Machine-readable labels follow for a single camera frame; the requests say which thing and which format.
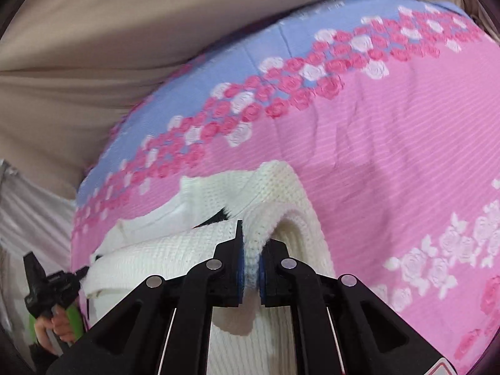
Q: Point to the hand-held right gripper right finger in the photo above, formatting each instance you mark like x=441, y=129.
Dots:
x=262, y=279

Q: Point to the white cloth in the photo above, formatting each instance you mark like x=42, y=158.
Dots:
x=31, y=211

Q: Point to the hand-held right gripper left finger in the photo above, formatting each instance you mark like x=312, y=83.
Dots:
x=239, y=275

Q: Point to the white knitted sweater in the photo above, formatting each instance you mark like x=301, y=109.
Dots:
x=273, y=203

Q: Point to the person's left hand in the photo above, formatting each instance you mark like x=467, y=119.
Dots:
x=58, y=326

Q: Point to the pink floral blanket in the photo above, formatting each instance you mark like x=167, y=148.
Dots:
x=371, y=144

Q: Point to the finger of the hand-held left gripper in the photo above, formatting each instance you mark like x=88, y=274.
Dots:
x=31, y=267
x=83, y=273

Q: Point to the beige cloth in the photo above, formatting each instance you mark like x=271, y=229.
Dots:
x=117, y=47

